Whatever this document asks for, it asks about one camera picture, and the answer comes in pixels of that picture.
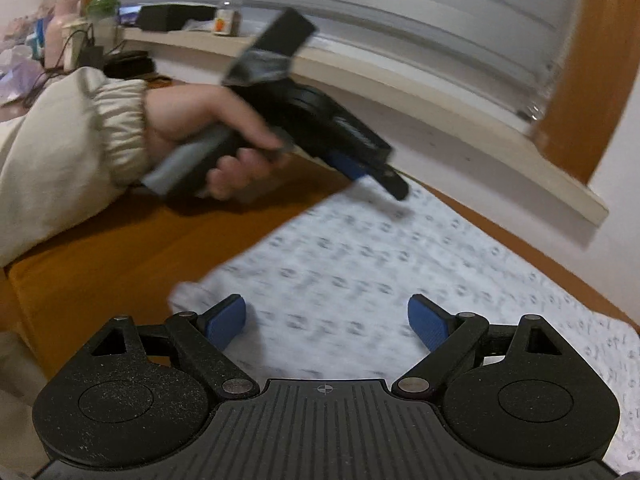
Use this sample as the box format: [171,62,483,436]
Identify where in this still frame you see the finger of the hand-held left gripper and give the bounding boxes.
[342,110,412,202]
[324,147,375,182]

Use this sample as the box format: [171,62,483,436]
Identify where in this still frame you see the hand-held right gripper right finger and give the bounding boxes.
[391,294,560,402]

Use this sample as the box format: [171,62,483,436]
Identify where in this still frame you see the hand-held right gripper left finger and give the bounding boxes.
[92,294,261,402]

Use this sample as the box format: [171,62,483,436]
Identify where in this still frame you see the white patterned garment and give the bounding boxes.
[167,179,640,476]

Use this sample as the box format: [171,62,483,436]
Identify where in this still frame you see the person's left forearm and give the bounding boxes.
[0,66,153,270]

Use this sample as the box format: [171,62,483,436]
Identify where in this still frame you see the person's left hand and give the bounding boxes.
[142,82,297,202]

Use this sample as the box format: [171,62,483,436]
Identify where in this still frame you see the beige window sill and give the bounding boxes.
[121,27,612,227]

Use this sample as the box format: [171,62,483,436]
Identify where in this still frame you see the grey window blind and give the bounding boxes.
[107,0,582,111]

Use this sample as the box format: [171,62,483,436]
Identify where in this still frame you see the bottle with orange label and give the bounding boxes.
[213,0,244,37]

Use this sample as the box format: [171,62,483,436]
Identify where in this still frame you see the black box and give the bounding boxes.
[135,3,217,34]

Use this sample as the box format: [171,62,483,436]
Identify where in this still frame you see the black pouch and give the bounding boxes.
[101,49,158,81]

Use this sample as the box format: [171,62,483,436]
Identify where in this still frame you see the black power adapter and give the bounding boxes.
[79,44,107,70]

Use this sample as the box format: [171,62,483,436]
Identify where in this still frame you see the potted plant in white cup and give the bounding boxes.
[61,0,122,68]

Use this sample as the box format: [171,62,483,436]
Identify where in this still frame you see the person's beige clothing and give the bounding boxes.
[0,327,53,480]

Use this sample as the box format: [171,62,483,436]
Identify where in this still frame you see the pink object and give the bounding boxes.
[46,0,84,61]

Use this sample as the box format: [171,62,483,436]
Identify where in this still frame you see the pale crumpled plastic bag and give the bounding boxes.
[0,42,48,107]

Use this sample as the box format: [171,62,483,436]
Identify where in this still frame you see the clear plastic chain weight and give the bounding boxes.
[516,97,547,125]

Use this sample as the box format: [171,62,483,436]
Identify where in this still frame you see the wooden window frame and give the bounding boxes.
[79,0,640,187]

